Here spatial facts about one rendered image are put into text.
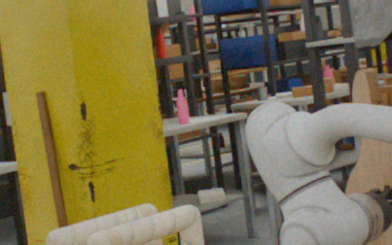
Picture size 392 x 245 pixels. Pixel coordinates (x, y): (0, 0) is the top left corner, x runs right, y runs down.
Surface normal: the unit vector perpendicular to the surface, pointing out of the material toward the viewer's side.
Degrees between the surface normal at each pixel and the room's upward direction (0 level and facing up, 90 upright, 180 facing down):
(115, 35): 90
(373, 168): 89
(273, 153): 86
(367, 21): 90
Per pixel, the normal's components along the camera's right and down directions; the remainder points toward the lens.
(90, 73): 0.73, -0.06
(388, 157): -0.68, 0.11
